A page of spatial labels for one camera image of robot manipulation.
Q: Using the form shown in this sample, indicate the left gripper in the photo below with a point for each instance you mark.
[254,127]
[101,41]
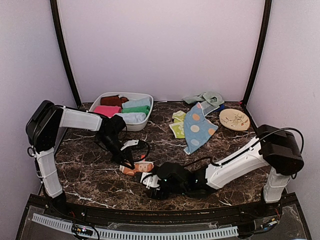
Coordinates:
[120,158]

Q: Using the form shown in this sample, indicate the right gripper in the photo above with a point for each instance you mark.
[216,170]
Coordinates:
[157,195]

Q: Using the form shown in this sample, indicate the orange bunny towel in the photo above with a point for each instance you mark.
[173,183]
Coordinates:
[141,166]

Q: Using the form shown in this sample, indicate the blue polka dot towel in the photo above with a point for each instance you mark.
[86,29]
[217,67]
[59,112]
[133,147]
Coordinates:
[197,129]

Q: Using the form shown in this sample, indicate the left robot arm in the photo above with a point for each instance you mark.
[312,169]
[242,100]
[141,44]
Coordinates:
[42,130]

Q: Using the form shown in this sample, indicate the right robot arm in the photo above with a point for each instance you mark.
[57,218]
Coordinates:
[274,147]

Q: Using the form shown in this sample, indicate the white plastic basin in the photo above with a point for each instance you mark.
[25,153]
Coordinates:
[117,120]

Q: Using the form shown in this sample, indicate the light blue rolled towel front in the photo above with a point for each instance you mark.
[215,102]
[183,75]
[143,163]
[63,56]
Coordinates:
[132,117]

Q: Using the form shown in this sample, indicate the light blue rolled towel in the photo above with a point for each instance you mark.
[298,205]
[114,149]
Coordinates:
[132,117]
[137,103]

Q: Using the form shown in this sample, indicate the pink rolled towel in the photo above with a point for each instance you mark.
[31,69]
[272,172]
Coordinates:
[108,111]

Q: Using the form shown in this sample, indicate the green rolled towel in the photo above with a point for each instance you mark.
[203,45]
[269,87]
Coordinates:
[137,109]

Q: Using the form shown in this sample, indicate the light blue rolled towel back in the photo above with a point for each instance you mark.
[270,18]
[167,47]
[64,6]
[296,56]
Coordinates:
[137,103]

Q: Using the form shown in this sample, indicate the green patterned small towel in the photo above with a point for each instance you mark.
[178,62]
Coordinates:
[177,127]

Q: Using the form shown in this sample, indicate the brown rolled towel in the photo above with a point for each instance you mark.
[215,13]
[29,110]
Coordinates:
[113,100]

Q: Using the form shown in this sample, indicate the dark blue object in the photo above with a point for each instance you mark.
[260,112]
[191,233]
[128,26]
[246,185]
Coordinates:
[221,107]

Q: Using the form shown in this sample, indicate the grey green crumpled towel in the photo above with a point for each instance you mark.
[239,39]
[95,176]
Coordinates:
[210,101]

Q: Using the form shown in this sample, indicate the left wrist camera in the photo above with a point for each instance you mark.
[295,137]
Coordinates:
[130,143]

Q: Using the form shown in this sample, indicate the white slotted cable duct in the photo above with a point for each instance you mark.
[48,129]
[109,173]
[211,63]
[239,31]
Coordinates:
[135,232]

